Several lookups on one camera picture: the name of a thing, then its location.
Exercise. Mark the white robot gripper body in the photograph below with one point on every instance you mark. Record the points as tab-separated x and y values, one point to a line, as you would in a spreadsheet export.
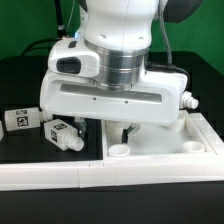
154	99

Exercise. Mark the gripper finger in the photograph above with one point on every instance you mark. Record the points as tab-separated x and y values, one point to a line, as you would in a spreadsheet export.
126	132
82	126

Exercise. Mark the white square tabletop part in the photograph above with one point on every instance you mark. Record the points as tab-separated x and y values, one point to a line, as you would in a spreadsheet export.
182	137

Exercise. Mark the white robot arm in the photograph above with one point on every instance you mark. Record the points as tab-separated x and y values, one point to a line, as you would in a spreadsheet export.
103	73

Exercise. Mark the white U-shaped fence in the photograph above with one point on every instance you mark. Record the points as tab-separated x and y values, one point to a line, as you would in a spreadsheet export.
118	172

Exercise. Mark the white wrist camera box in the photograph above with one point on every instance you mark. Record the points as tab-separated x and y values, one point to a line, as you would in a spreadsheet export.
73	57

